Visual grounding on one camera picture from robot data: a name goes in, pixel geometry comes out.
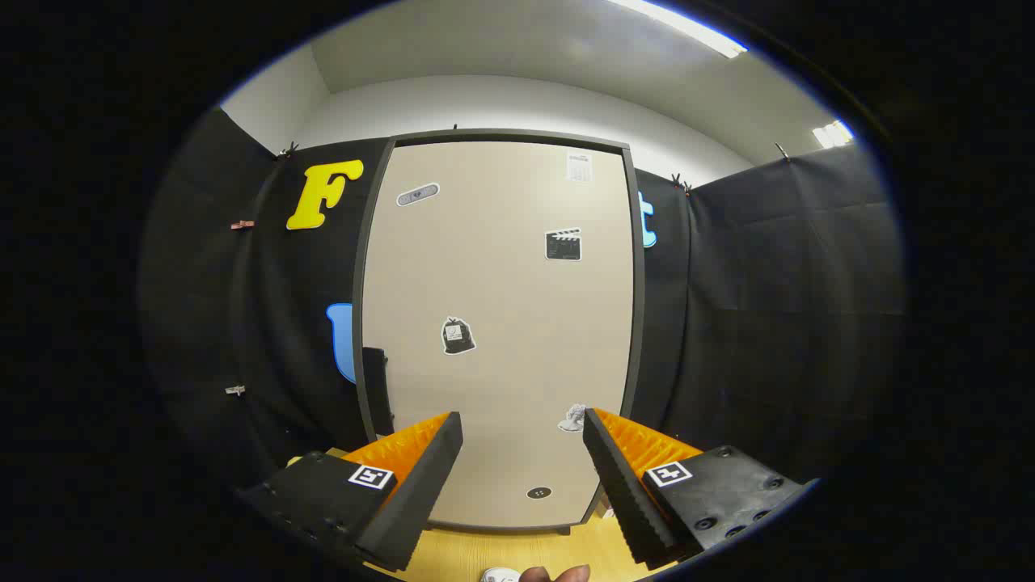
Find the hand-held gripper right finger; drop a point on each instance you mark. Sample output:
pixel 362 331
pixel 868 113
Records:
pixel 627 493

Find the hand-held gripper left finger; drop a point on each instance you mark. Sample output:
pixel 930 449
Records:
pixel 420 485

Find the dark grey shoe cabinet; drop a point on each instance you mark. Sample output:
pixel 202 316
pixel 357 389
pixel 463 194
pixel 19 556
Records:
pixel 639 323

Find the beige shoe cabinet door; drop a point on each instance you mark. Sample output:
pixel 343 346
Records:
pixel 501 307

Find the black backdrop cloth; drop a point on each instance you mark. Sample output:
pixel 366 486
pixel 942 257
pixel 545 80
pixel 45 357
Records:
pixel 768 323

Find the small ceiling light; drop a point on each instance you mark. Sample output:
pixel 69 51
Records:
pixel 833 133

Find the long ceiling light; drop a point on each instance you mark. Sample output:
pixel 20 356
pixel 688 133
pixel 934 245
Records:
pixel 687 28

